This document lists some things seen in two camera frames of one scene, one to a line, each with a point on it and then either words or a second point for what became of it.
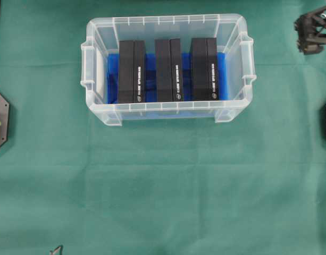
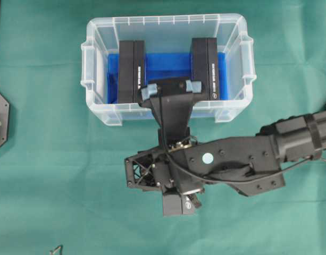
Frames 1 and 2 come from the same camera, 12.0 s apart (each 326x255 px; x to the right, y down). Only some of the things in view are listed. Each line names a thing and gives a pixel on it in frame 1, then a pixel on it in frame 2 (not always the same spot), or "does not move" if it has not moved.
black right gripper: [315, 30] to [159, 168]
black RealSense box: [167, 70] to [175, 204]
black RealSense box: [132, 71] does not move
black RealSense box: [203, 69] does not move
